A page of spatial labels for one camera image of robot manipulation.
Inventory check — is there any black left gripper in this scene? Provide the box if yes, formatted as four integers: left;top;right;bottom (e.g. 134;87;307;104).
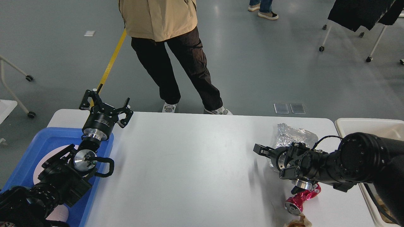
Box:
79;89;133;141

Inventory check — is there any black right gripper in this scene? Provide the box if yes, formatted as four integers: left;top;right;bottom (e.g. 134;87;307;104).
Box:
253;143;288;172

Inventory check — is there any aluminium foil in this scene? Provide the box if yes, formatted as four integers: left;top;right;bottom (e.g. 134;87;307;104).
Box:
273;123;319;148

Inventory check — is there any pink plate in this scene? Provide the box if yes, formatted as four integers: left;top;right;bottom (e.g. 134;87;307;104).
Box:
32;145;69;184

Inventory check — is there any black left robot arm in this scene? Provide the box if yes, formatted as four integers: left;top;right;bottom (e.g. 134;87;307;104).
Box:
0;88;133;227

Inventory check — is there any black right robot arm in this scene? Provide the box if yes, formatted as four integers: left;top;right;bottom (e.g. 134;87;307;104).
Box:
253;132;404;226

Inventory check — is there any left metal floor plate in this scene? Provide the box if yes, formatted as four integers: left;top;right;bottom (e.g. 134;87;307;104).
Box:
274;103;289;114

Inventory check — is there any metal floor plate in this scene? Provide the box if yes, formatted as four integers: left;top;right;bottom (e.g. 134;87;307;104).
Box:
274;103;289;114
290;103;306;114

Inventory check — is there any right metal floor plate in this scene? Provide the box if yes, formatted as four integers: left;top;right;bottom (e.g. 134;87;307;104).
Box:
290;103;306;114

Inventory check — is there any crushed pink can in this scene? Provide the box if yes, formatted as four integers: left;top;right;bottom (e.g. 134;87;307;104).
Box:
284;183;321;216

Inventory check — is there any brown paper scrap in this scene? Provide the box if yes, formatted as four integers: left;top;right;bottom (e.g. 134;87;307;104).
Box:
283;214;313;227

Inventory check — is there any person in beige jacket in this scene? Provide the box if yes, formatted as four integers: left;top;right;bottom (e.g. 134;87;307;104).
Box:
118;0;231;115

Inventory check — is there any white rolling table left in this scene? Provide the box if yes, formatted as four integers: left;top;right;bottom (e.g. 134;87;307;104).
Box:
0;55;36;125

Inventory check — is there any white office chair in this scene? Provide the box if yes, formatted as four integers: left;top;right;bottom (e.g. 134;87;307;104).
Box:
318;20;388;63

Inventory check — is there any beige plastic bin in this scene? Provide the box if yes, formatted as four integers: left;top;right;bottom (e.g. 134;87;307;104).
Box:
335;118;404;227

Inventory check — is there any person in blue jeans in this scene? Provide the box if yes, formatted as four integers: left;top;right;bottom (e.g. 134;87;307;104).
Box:
248;0;279;20

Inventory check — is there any black jacket on chair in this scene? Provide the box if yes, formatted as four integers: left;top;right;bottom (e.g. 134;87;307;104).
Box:
328;0;404;32

